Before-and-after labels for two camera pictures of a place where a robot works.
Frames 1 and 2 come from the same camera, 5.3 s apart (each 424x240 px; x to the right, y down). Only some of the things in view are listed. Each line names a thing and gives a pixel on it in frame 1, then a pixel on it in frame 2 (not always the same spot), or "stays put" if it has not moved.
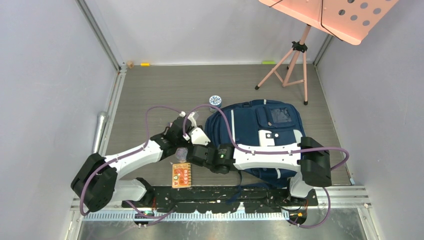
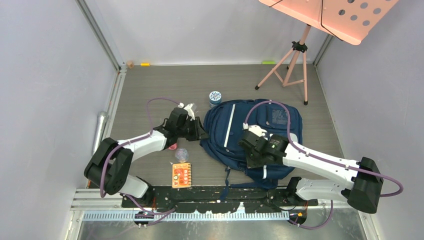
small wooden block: [130, 64] stays put
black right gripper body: [207, 147] to [253, 159]
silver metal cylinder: [102, 117] stays put
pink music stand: [351, 21] stays put
